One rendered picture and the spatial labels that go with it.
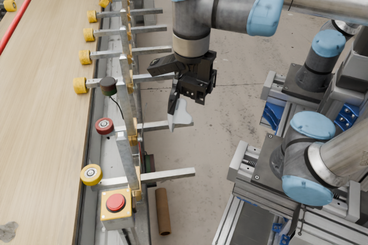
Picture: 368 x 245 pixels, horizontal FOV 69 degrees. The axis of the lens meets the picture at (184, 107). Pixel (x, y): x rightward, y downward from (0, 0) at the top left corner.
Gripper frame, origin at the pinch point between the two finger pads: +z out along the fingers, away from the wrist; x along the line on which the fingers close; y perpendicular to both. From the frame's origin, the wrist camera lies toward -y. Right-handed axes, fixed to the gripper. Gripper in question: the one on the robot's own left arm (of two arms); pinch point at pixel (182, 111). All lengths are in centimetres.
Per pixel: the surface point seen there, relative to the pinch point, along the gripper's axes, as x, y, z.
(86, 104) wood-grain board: 20, -62, 42
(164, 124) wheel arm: 28, -23, 46
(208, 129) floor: 104, -26, 132
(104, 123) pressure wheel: 13, -46, 41
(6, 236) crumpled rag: -41, -44, 40
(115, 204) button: -26.0, -4.5, 8.5
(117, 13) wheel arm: 97, -98, 36
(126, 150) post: -4.9, -18.2, 22.0
